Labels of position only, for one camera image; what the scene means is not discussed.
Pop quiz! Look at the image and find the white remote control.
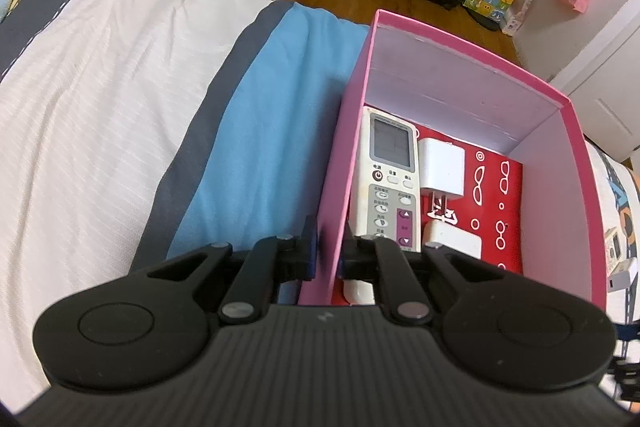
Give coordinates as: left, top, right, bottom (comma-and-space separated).
342, 105, 422, 307

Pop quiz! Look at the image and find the white door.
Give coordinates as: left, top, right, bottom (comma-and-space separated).
551, 0, 639, 161

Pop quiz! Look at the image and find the white adapter on bed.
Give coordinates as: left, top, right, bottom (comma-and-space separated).
606, 257, 638, 293

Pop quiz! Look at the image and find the pink box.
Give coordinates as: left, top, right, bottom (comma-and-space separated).
299, 10, 606, 307

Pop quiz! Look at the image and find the red patterned packet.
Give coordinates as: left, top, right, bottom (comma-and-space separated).
418, 126, 523, 274

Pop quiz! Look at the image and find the striped bed sheet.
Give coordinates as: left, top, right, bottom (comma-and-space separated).
1, 0, 368, 412

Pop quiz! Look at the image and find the small white device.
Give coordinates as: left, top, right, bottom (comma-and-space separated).
604, 228, 623, 275

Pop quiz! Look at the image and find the white charger plug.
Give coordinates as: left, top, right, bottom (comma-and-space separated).
418, 138, 465, 210

